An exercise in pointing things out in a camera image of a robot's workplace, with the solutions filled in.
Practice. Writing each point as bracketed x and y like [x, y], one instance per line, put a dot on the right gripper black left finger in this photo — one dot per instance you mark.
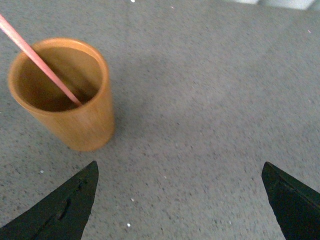
[61, 215]

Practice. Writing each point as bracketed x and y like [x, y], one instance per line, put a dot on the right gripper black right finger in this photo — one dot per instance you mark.
[295, 205]

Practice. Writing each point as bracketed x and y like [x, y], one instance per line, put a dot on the pink chopstick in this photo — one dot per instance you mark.
[7, 28]

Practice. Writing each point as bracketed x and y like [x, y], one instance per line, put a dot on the bamboo chopstick holder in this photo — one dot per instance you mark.
[84, 70]

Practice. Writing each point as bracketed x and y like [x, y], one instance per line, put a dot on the white curtain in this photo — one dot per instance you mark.
[305, 5]

